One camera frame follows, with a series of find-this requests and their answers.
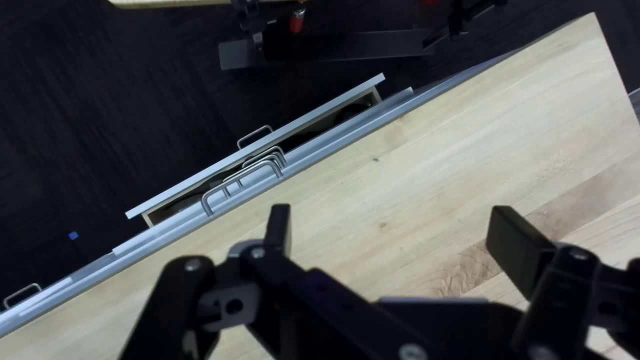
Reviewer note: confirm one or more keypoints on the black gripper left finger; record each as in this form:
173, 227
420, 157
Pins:
278, 230

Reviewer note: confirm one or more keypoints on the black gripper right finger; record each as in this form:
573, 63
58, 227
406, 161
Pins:
517, 242

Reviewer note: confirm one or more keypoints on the white open drawer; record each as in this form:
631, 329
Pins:
267, 143

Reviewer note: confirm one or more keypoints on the black metal stand base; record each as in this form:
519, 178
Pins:
347, 43

